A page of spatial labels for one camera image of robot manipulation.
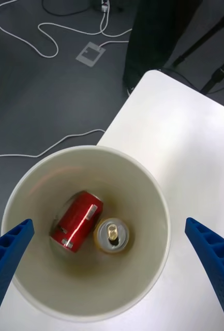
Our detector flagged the long looping white cable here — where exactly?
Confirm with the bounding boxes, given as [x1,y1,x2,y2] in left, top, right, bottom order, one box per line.
[0,0,133,58]

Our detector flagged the gold and red drink can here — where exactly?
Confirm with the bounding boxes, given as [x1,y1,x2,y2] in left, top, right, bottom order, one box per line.
[94,217,130,254]

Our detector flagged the black floor cable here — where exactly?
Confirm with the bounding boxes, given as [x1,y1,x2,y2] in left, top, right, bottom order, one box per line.
[41,0,92,16]

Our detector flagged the large black object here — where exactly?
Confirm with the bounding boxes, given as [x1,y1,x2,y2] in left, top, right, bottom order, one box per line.
[123,0,203,92]

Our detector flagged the grey square floor marker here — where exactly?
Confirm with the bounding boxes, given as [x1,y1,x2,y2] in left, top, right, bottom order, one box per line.
[75,41,107,67]

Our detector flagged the white power strip cable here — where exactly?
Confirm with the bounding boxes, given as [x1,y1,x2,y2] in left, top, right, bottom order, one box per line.
[0,128,106,163]

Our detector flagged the socket block with plugs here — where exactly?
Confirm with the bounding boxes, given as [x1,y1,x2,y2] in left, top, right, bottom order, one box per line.
[92,0,112,12]

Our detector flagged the black tripod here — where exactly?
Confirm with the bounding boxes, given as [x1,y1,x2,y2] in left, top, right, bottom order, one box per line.
[172,7,224,95]

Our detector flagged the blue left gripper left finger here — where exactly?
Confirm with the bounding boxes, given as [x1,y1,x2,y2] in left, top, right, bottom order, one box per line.
[0,218,35,331]

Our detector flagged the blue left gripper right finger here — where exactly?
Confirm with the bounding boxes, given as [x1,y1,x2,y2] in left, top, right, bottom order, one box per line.
[185,217,224,331]

